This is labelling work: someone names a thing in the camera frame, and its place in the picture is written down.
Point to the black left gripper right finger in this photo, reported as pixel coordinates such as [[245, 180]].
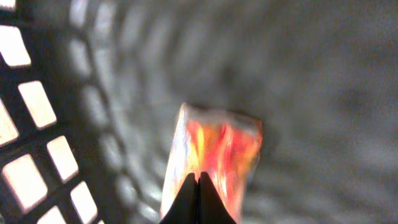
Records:
[[210, 208]]

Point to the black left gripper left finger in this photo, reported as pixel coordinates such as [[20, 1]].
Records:
[[184, 207]]

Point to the orange red snack packet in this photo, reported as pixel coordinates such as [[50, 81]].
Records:
[[226, 145]]

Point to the grey plastic mesh basket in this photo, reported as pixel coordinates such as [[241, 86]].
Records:
[[100, 99]]

